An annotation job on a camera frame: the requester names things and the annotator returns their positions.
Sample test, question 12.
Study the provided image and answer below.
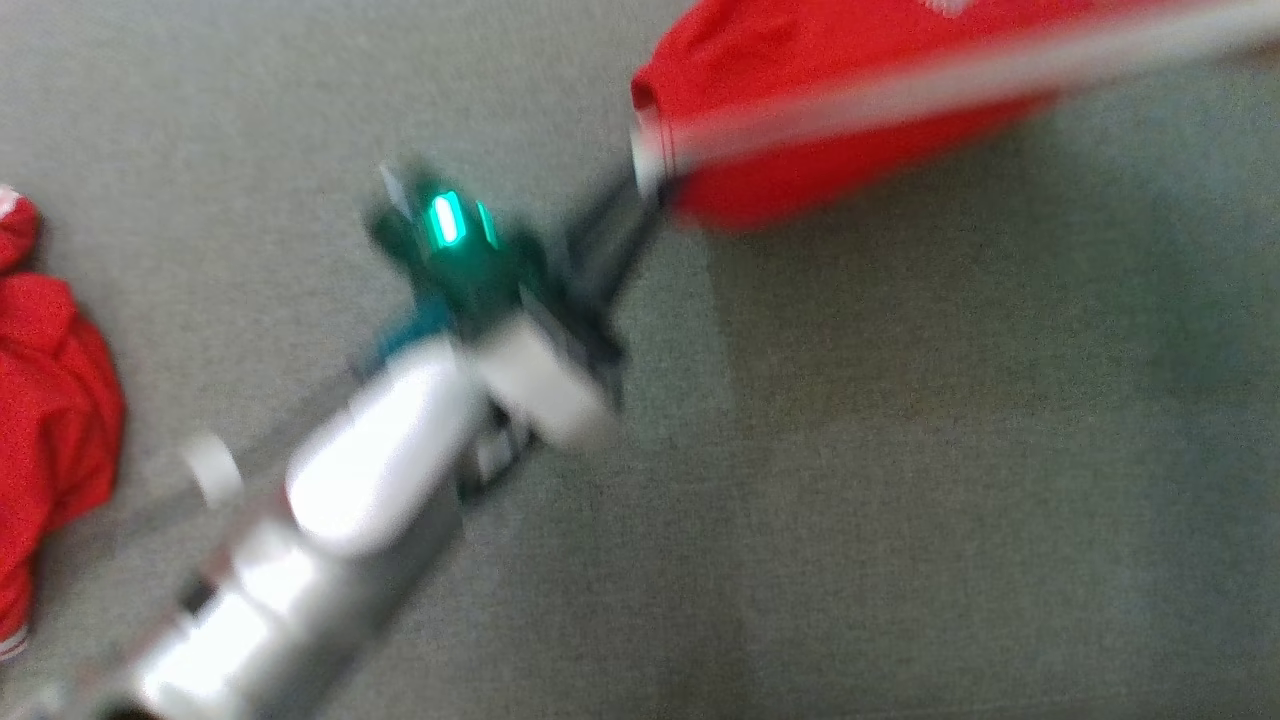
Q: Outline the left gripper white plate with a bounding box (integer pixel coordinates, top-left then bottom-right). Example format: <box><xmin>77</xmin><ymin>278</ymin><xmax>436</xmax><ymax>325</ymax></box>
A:
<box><xmin>365</xmin><ymin>160</ymin><xmax>666</xmax><ymax>451</ymax></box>

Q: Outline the red mesh shorts white stripe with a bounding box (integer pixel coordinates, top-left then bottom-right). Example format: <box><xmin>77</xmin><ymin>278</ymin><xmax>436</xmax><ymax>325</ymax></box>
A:
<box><xmin>630</xmin><ymin>0</ymin><xmax>1280</xmax><ymax>233</ymax></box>

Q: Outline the red shirt white trim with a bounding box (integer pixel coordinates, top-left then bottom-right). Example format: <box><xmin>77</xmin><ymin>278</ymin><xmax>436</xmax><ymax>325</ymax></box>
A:
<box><xmin>0</xmin><ymin>185</ymin><xmax>126</xmax><ymax>661</ymax></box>

